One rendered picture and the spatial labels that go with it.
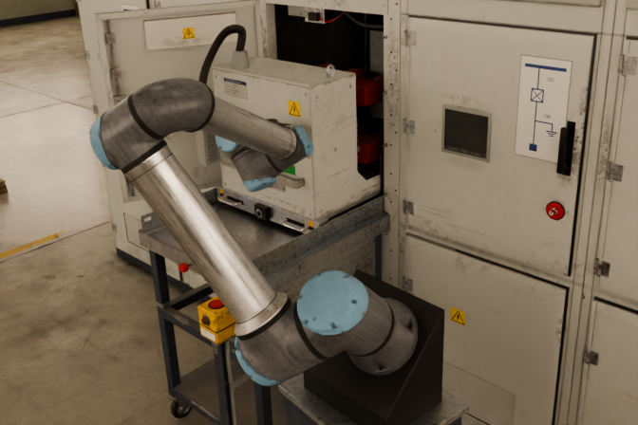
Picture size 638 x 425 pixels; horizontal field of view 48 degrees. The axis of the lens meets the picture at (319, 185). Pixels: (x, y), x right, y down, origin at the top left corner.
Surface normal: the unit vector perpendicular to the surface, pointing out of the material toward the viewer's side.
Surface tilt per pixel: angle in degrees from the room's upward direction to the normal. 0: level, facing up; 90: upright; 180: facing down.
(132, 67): 90
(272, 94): 90
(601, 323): 90
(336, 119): 90
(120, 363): 0
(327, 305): 41
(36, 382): 0
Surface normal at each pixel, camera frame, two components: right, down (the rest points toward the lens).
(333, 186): 0.73, 0.23
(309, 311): -0.47, -0.51
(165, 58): 0.37, 0.33
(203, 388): -0.04, -0.93
